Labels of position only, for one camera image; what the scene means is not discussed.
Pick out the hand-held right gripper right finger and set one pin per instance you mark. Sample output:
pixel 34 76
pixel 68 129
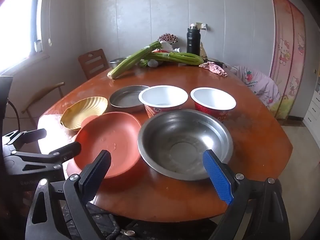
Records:
pixel 217 177

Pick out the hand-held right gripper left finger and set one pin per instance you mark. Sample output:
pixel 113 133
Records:
pixel 100 172

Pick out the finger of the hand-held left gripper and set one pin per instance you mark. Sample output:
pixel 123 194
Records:
pixel 65 153
pixel 32 135

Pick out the orange plate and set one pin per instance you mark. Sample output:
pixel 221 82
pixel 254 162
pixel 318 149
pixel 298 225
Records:
pixel 107 140

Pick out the yellow shell-shaped plate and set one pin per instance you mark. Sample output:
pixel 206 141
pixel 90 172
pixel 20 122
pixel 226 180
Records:
pixel 82 110

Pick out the large steel bowl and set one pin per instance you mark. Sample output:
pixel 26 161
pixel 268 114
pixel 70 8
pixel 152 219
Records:
pixel 185 140

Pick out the shallow round steel plate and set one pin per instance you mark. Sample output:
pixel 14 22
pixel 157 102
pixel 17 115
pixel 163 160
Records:
pixel 125 100

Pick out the red paper bowl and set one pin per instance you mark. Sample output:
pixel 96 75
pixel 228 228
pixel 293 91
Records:
pixel 162 96
pixel 212 100

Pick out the light wooden armchair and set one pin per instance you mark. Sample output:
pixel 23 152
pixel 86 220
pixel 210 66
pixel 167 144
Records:
pixel 42 92

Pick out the brown wooden chair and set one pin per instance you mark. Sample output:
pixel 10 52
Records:
pixel 93 62

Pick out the pink strawberry print cloth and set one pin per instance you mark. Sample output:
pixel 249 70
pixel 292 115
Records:
pixel 257 85

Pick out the small steel bowl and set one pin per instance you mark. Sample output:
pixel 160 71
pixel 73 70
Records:
pixel 115 61

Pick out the long celery bunch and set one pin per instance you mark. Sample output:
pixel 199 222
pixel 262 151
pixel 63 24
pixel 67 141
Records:
pixel 125 66

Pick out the window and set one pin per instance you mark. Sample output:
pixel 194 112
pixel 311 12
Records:
pixel 17 25

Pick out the white cabinet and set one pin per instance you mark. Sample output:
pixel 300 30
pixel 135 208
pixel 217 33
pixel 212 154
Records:
pixel 313 110

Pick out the white foam net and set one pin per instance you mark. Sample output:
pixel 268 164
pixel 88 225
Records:
pixel 153 63

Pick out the wrapped celery bunch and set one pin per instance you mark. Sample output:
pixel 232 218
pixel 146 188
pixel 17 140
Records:
pixel 180 58

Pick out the red packet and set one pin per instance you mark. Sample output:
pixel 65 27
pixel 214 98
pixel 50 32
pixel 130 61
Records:
pixel 160 51

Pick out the black thermos bottle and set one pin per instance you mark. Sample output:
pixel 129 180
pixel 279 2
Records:
pixel 193 42

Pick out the pink cartoon door curtain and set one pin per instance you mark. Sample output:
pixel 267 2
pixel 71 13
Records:
pixel 287 55

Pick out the white wall socket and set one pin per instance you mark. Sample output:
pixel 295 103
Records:
pixel 201 25

